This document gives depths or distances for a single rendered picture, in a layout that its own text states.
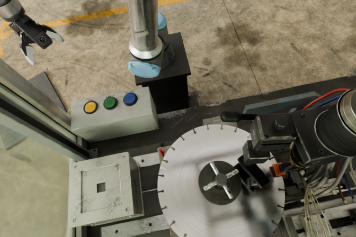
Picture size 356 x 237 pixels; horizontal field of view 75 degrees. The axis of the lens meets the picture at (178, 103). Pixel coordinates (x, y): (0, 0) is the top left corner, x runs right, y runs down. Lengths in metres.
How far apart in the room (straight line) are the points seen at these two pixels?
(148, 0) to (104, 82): 1.45
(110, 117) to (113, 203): 0.27
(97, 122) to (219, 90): 1.21
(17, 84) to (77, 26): 1.93
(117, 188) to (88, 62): 1.63
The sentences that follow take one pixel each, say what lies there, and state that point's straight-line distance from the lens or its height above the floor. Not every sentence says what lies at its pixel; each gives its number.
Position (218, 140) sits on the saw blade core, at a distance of 0.68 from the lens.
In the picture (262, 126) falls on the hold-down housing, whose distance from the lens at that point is 0.38.
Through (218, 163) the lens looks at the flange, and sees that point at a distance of 0.65.
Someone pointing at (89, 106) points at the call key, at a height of 0.90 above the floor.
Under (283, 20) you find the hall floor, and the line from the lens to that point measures 2.42.
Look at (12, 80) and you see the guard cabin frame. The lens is 0.68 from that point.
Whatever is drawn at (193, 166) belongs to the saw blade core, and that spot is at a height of 0.95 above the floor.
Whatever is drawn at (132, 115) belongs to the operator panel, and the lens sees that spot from 0.79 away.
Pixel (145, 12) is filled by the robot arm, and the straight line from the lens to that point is 0.67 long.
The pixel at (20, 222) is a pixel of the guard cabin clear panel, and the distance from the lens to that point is 0.67.
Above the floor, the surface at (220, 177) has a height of 1.00.
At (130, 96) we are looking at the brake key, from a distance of 0.82.
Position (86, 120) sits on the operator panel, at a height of 0.90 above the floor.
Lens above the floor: 1.59
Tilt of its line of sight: 63 degrees down
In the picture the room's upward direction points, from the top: 10 degrees counter-clockwise
